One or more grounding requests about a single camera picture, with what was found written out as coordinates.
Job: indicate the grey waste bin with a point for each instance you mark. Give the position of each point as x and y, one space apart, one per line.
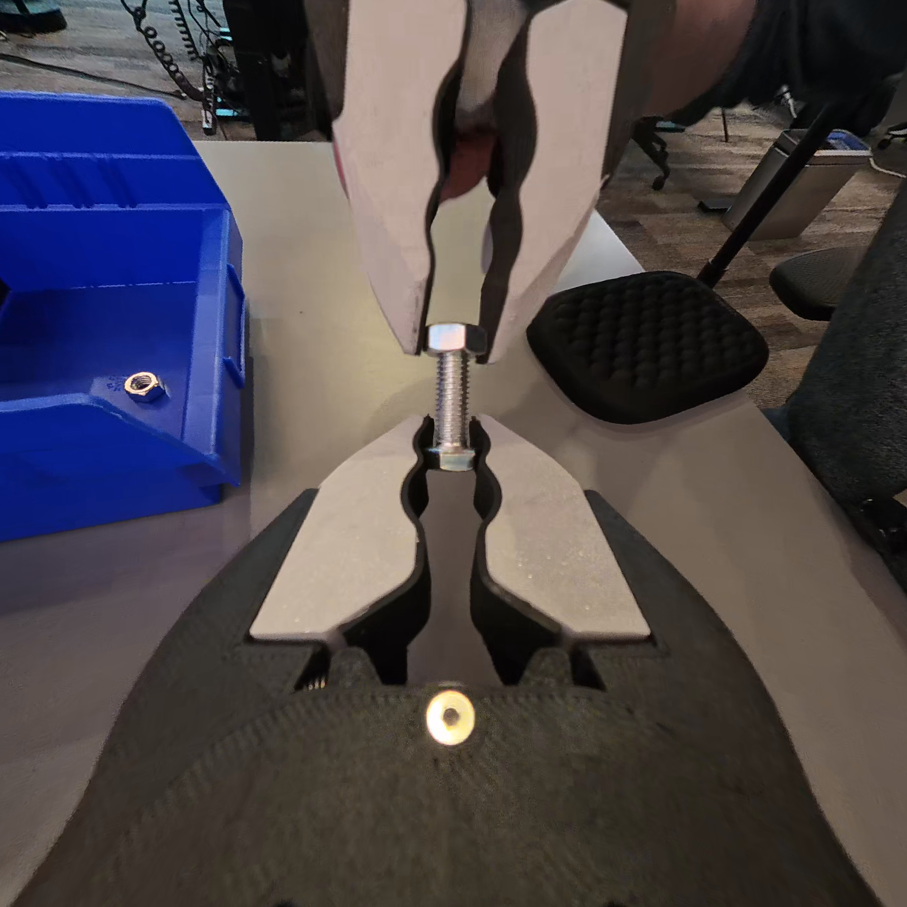
801 184

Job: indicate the silver hex bolt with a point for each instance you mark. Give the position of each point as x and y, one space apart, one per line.
450 397

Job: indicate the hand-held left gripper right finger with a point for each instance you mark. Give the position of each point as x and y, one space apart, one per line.
560 560

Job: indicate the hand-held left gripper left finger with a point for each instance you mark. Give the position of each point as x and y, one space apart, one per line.
340 553

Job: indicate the grey office chair seat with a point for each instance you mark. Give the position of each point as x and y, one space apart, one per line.
815 283

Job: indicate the office chair base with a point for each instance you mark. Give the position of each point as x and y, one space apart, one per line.
655 152

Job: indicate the silver hex nut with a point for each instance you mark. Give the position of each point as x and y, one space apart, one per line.
446 339
134 386

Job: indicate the person's right forearm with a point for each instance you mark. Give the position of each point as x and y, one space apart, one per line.
708 49

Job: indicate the person's right hand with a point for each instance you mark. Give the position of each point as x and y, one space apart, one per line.
471 166

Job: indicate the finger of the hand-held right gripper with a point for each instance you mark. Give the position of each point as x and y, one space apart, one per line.
574 127
390 142

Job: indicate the blue plastic bin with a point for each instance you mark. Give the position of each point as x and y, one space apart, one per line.
106 460

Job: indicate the black wrist rest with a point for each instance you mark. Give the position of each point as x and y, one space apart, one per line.
645 347

